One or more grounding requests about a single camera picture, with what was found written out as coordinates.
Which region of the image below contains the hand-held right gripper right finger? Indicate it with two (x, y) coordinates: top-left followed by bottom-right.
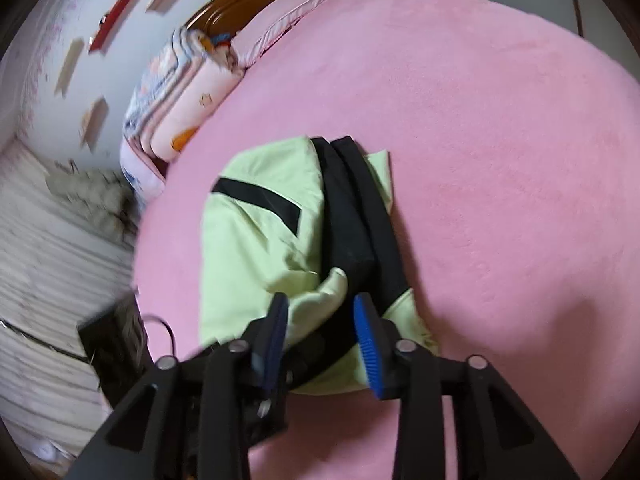
(353, 292), (581, 480)

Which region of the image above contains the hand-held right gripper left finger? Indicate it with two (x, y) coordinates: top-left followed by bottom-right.
(65, 291), (291, 480)

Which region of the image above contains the folded pink printed quilt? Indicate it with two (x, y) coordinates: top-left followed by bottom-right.
(122, 26), (247, 162)

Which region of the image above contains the pale green puffer coat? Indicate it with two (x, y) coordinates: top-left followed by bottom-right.
(45, 161), (139, 247)

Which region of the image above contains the pink pillow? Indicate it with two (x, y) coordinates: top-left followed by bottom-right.
(231, 0), (334, 69)

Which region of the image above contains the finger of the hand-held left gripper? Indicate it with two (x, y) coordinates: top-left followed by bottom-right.
(248, 355), (293, 447)

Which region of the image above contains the white patterned curtain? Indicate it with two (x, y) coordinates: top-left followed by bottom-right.
(0, 140), (142, 443)

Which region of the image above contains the bed with pink sheet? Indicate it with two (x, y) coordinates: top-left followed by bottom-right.
(120, 0), (640, 480)

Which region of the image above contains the green and black hooded jacket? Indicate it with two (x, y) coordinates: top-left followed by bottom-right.
(199, 135), (442, 397)

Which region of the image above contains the red wall picture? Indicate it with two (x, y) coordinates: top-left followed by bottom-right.
(88, 0), (139, 54)

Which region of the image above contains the white printed pillow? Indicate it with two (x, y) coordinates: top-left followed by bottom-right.
(119, 137), (167, 202)

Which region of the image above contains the black cable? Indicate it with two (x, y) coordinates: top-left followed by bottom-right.
(141, 312), (177, 362)

